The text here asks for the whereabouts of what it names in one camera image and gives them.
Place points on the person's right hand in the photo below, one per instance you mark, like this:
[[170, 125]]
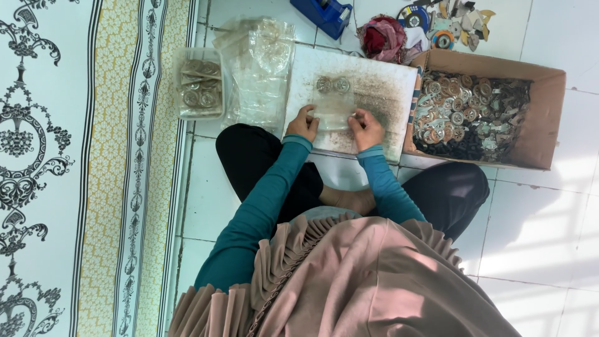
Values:
[[367, 132]]

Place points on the person's left hand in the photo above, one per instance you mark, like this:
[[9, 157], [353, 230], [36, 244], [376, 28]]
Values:
[[303, 127]]

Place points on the clear plastic bag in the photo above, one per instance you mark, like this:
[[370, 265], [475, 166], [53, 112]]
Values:
[[333, 108]]

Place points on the stained white work board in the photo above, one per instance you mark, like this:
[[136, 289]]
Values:
[[348, 98]]

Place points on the round metal wheel part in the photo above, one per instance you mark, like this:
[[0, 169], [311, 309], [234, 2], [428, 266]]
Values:
[[341, 84], [324, 84]]

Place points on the person's black trousers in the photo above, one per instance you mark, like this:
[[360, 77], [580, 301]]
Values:
[[266, 168]]

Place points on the person's bare foot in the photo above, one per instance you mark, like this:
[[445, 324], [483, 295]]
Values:
[[348, 200]]

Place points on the pile of clear plastic bags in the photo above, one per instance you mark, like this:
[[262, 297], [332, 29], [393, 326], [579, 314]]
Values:
[[258, 70]]

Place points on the red pink cloth bundle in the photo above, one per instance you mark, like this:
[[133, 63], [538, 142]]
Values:
[[383, 40]]

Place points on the clear plastic tray of packets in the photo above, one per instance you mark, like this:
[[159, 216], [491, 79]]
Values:
[[199, 85]]

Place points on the blue tape dispenser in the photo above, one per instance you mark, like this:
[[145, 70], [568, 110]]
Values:
[[323, 15]]

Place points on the cardboard box of metal parts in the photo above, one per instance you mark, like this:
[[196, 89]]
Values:
[[482, 110]]

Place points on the heap of scattered small parts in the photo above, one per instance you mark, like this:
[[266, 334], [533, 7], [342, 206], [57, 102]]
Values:
[[449, 23]]

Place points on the person's pink headscarf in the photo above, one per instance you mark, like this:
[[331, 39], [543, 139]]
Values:
[[355, 281]]

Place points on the patterned floor mat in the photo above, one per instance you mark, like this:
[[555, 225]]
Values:
[[89, 168]]

